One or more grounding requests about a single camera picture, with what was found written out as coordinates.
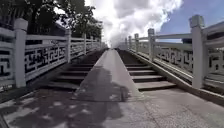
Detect grey stone bridge pavement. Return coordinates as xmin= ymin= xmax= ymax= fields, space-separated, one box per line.
xmin=0 ymin=48 xmax=224 ymax=128

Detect white carved stone railing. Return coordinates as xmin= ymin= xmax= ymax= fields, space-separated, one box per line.
xmin=0 ymin=17 xmax=110 ymax=93
xmin=123 ymin=14 xmax=224 ymax=96

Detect grey stone steps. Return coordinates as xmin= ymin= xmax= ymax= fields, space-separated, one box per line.
xmin=45 ymin=49 xmax=110 ymax=92
xmin=116 ymin=49 xmax=178 ymax=92

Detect dark green trees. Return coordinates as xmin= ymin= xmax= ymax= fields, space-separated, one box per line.
xmin=0 ymin=0 xmax=105 ymax=40

